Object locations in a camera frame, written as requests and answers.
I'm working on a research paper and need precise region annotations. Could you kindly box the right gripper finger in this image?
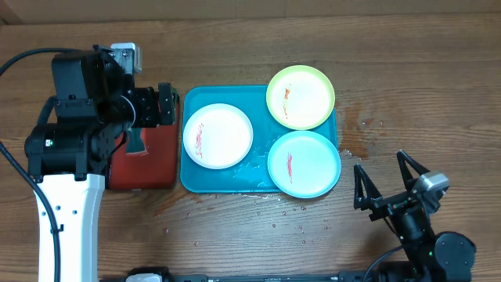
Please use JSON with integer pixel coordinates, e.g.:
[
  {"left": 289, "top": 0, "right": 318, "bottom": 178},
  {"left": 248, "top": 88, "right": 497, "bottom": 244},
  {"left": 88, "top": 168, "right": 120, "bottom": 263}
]
[
  {"left": 353, "top": 164, "right": 382, "bottom": 210},
  {"left": 396, "top": 150, "right": 429, "bottom": 191}
]

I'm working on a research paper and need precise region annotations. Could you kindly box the green and pink sponge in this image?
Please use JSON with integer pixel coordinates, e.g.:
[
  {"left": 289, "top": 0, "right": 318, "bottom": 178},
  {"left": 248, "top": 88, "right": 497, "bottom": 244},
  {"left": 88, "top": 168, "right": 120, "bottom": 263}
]
[{"left": 125, "top": 128, "right": 146, "bottom": 154}]

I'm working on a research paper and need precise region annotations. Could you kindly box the white plate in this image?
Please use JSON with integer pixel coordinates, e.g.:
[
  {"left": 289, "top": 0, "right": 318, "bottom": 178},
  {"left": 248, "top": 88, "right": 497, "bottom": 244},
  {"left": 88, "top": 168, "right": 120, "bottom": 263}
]
[{"left": 182, "top": 103, "right": 254, "bottom": 169}]

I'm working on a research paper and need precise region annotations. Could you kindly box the light blue plate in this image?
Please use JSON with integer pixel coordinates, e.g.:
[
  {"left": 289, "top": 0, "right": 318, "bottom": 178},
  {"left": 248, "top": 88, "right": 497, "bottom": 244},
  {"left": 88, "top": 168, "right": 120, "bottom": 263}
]
[{"left": 267, "top": 131, "right": 341, "bottom": 199}]

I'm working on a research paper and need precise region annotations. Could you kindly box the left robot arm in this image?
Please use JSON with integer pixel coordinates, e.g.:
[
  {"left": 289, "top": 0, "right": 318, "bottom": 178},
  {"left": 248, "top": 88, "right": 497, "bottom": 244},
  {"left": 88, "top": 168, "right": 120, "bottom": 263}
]
[{"left": 24, "top": 43, "right": 178, "bottom": 281}]

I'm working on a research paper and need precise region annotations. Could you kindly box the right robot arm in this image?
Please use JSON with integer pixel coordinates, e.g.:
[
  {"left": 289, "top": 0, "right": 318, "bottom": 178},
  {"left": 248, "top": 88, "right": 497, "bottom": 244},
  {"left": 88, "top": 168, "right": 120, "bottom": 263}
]
[{"left": 353, "top": 150, "right": 476, "bottom": 281}]

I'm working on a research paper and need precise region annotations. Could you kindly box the black and red tray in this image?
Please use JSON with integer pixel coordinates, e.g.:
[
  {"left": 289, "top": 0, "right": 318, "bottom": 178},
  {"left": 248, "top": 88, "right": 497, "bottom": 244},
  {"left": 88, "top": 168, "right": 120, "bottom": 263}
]
[{"left": 107, "top": 93, "right": 181, "bottom": 191}]

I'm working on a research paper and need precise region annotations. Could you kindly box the teal plastic tray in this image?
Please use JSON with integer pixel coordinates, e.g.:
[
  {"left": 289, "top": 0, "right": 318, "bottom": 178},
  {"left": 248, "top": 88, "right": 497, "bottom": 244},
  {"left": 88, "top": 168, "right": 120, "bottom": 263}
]
[{"left": 180, "top": 85, "right": 337, "bottom": 193}]

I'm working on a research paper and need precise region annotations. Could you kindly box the green plate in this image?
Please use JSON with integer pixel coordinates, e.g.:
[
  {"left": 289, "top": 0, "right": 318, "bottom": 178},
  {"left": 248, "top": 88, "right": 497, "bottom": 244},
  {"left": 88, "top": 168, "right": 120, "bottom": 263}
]
[{"left": 266, "top": 65, "right": 336, "bottom": 130}]

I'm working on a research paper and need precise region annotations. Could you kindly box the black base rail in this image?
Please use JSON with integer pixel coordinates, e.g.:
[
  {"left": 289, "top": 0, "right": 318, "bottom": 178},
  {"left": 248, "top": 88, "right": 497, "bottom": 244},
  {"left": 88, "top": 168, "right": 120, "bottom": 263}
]
[{"left": 99, "top": 266, "right": 392, "bottom": 282}]

